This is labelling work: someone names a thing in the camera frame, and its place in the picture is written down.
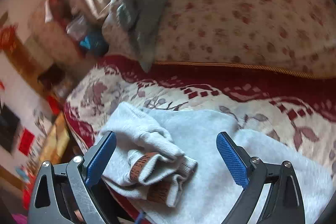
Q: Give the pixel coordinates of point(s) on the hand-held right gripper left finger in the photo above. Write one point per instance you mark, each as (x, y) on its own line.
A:
(101, 158)

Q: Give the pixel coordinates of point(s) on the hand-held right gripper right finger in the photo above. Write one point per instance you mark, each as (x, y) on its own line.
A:
(232, 161)

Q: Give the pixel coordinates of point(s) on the light grey sweatshirt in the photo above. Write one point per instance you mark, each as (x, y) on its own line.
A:
(210, 140)

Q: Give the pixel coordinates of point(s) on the plush floral blanket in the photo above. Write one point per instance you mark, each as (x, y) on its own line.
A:
(262, 108)

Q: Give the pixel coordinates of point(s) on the red paper sheet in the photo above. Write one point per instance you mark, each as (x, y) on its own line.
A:
(26, 141)

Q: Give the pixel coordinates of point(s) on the dark flat panel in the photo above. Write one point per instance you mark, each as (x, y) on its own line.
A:
(8, 129)

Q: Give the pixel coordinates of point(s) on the teal plastic bag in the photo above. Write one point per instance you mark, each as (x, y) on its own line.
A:
(90, 40)

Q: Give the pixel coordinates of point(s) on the beige floral quilt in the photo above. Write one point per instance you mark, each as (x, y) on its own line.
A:
(249, 3)

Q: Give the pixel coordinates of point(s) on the grey fleece garment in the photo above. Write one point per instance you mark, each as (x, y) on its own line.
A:
(147, 3)

